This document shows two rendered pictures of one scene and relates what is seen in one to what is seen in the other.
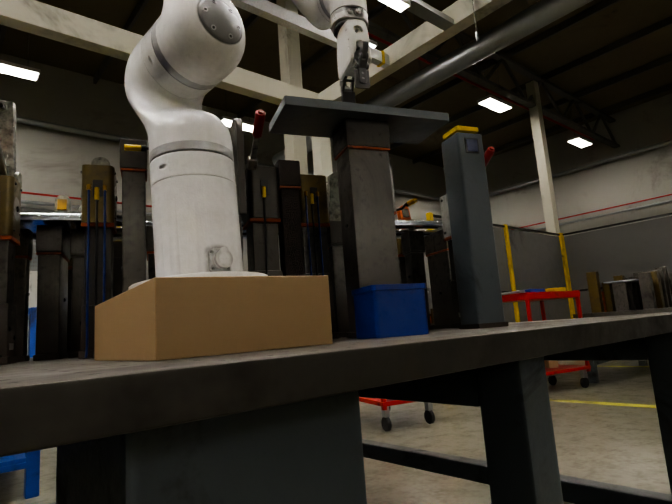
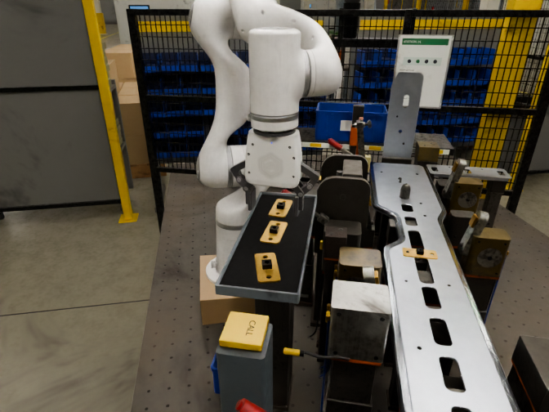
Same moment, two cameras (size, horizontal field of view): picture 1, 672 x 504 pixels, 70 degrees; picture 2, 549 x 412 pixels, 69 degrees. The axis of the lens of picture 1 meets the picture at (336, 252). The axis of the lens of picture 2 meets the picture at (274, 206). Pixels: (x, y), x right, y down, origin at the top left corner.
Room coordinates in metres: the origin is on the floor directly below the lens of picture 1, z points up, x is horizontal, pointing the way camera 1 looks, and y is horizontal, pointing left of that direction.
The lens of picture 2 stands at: (1.34, -0.66, 1.57)
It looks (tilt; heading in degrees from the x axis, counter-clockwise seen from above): 27 degrees down; 121
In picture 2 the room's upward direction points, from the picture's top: straight up
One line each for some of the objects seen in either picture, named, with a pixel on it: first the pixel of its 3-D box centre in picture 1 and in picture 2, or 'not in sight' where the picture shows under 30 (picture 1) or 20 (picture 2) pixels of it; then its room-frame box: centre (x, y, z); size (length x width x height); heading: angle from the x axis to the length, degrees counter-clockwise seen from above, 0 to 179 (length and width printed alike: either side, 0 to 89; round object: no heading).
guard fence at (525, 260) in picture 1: (513, 295); not in sight; (6.65, -2.38, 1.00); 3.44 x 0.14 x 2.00; 131
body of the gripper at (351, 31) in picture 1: (351, 49); (274, 153); (0.99, -0.07, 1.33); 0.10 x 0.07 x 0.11; 17
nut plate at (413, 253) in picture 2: not in sight; (420, 252); (1.22, 0.27, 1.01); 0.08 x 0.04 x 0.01; 21
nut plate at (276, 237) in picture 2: not in sight; (274, 230); (0.99, -0.07, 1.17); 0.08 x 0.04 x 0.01; 107
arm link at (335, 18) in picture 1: (349, 23); (273, 119); (0.98, -0.07, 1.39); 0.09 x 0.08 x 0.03; 17
